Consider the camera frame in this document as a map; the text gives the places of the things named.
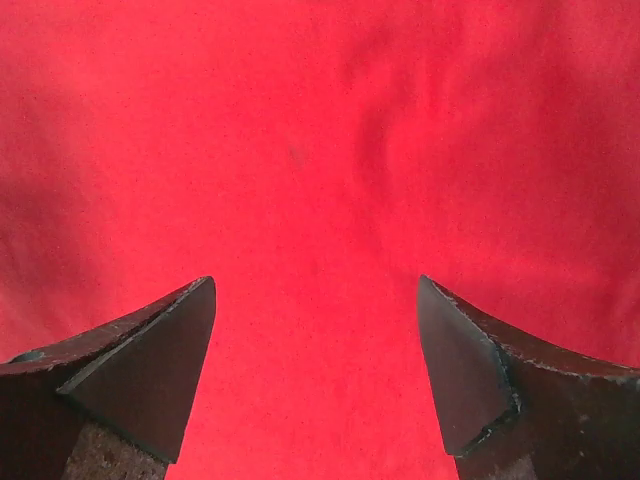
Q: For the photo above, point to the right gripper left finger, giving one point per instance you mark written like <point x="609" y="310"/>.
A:
<point x="112" y="402"/>

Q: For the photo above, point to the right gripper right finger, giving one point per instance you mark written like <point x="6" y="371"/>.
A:
<point x="513" y="406"/>

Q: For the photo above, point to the dark red t-shirt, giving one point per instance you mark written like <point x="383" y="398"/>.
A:
<point x="316" y="158"/>

